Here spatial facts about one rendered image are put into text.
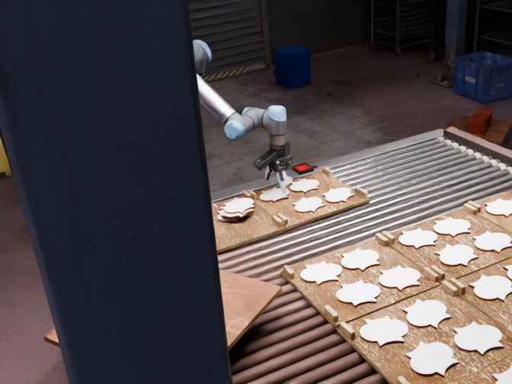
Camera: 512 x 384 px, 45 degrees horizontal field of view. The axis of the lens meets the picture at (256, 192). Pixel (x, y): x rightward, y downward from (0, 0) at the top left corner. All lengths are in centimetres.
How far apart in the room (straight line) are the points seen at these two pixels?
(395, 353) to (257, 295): 43
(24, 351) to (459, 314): 238
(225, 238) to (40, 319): 171
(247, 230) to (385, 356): 85
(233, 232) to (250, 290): 55
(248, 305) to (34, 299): 233
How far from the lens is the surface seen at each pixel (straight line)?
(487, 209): 260
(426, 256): 228
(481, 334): 195
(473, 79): 674
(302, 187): 273
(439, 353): 186
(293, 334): 196
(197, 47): 270
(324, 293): 208
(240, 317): 183
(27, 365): 355
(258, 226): 246
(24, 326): 383
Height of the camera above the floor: 216
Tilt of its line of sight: 27 degrees down
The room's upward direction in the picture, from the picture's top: 4 degrees counter-clockwise
